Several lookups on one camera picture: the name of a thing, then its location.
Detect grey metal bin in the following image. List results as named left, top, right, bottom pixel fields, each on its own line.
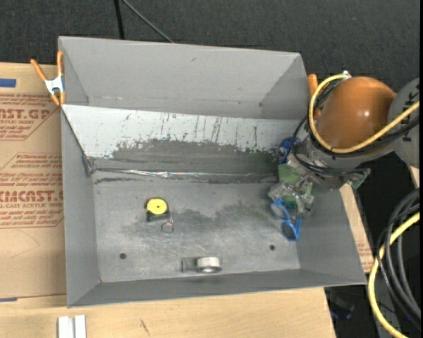
left=57, top=35, right=369, bottom=308

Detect yellow and black tape measure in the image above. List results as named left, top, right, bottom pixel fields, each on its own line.
left=143, top=196, right=171, bottom=223

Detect silver tape roll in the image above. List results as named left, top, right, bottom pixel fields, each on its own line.
left=180, top=256, right=223, bottom=275

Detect blue sunglasses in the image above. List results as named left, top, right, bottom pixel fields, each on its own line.
left=269, top=198, right=302, bottom=242

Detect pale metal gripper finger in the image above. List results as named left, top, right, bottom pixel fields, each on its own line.
left=295, top=190, right=315, bottom=218
left=267, top=182, right=295, bottom=204

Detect brown cardboard board red print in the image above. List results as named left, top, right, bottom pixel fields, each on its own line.
left=0, top=61, right=375, bottom=301

